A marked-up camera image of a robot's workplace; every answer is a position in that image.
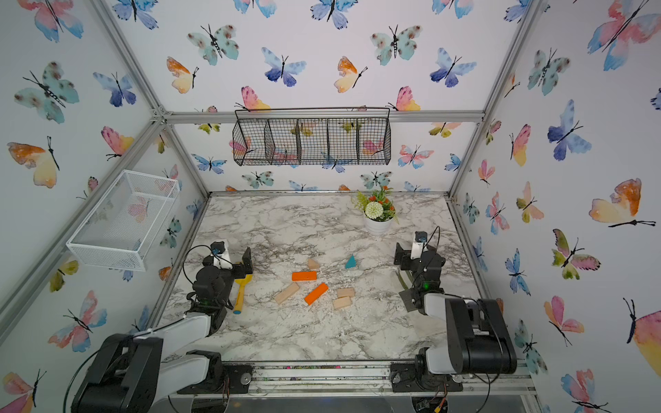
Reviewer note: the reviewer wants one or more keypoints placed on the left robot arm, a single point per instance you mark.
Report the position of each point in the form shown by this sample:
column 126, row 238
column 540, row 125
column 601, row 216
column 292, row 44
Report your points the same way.
column 133, row 372

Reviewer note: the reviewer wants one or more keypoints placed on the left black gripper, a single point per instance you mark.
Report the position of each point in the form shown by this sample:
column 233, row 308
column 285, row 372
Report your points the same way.
column 238, row 270

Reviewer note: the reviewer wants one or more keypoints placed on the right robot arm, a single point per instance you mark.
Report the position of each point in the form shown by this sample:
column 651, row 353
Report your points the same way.
column 477, row 338

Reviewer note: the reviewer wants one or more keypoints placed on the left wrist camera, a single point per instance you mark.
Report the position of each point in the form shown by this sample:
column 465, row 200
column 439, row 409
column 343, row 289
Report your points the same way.
column 220, row 255

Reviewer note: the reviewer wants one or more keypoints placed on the white mesh wall basket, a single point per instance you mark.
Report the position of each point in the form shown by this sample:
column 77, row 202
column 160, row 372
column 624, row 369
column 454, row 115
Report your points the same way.
column 121, row 228

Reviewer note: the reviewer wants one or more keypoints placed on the black wire wall basket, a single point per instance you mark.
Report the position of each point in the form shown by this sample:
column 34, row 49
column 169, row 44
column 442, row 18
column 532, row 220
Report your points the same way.
column 312, row 137

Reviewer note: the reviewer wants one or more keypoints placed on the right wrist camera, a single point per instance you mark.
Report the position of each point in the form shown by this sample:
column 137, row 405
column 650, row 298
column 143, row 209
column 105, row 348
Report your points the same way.
column 418, row 245

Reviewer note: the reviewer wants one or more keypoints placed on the striped green white cloth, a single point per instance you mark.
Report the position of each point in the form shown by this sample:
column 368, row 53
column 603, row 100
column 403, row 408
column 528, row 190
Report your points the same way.
column 400, row 281

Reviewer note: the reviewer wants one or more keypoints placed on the teal triangle block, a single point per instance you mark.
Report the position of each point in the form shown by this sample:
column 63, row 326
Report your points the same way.
column 351, row 263

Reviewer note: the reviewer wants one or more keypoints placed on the long natural wood block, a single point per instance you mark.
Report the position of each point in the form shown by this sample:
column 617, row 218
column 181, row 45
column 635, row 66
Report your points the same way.
column 287, row 293

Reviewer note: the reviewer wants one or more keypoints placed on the orange rectangular block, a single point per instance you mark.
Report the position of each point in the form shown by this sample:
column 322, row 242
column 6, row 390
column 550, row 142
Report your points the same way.
column 314, row 295
column 306, row 276

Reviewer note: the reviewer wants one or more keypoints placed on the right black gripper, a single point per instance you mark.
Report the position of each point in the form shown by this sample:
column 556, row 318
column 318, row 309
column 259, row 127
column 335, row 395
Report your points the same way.
column 405, row 255

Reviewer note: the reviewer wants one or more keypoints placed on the potted artificial flower plant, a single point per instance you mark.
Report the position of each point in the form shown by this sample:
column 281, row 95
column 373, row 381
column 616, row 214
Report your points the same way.
column 378, row 210

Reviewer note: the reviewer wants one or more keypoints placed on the yellow toy shovel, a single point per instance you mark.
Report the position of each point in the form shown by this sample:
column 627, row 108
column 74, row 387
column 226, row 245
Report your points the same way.
column 242, row 282

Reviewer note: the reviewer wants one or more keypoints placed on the short natural wood block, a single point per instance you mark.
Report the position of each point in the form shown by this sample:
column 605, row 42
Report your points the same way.
column 346, row 292

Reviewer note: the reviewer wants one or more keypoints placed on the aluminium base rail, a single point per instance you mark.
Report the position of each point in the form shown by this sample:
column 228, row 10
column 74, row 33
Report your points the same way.
column 282, row 379

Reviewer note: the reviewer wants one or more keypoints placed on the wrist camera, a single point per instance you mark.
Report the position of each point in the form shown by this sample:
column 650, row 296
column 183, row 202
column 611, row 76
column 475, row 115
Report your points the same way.
column 418, row 245
column 220, row 255

